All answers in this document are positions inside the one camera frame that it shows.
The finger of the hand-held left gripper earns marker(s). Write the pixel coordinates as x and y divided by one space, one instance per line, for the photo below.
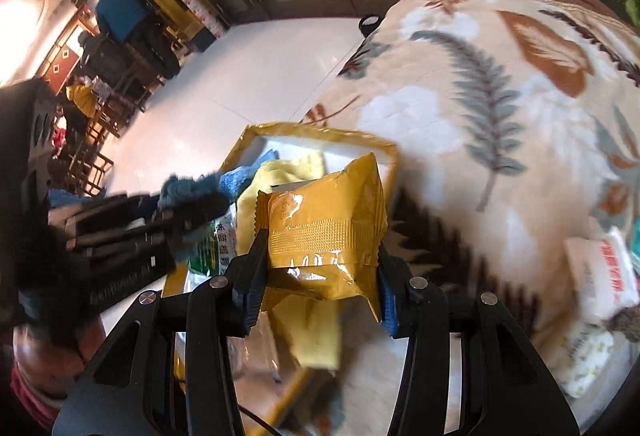
200 216
110 208

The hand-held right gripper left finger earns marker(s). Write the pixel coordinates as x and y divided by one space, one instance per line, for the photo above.
252 286

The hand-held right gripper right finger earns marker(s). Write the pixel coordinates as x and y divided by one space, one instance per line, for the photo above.
387 301

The grey-blue fuzzy sock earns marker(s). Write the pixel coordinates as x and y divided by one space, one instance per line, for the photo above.
185 188

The green white packet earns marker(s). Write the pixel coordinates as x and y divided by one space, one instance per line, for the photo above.
212 246

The blue fuzzy sock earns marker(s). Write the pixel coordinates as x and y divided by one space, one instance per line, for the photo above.
235 181

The yellow snack packet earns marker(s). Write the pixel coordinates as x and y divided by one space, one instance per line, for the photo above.
325 226

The yellow towel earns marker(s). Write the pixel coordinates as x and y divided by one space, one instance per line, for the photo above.
287 171

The white foam box yellow tape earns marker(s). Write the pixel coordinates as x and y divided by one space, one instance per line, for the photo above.
345 155

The lemon print tissue pack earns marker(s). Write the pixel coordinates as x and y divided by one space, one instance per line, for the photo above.
585 361

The white wipes packet red print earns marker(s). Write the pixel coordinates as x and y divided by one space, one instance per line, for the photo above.
600 276

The brown knit glove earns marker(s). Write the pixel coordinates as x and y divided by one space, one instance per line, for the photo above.
627 321

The person's left forearm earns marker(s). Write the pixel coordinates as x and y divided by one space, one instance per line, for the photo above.
45 376

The wooden chairs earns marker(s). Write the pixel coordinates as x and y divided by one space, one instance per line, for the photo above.
100 166

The leaf print blanket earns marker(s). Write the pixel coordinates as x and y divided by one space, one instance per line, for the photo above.
500 166

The stack of printed boxes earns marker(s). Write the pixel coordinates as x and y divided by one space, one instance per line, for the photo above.
195 3

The black round object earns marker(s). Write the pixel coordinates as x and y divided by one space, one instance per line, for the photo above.
370 23

